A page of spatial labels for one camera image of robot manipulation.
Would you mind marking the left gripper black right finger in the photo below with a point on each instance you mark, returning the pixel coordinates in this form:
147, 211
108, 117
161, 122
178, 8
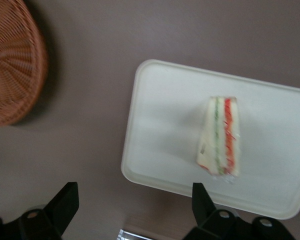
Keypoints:
215, 225

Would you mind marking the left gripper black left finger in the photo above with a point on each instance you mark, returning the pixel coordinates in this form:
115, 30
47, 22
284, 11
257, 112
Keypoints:
40, 225

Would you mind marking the triangle sandwich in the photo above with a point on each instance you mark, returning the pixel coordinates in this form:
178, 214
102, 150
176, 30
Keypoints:
215, 140

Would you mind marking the beige plastic tray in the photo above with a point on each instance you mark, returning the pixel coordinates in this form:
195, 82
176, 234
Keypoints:
165, 112

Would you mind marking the brown round wicker basket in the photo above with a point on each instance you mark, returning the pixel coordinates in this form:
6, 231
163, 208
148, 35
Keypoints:
12, 62

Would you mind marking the clear acrylic bottle rack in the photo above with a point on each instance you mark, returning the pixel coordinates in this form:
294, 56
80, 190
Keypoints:
130, 236

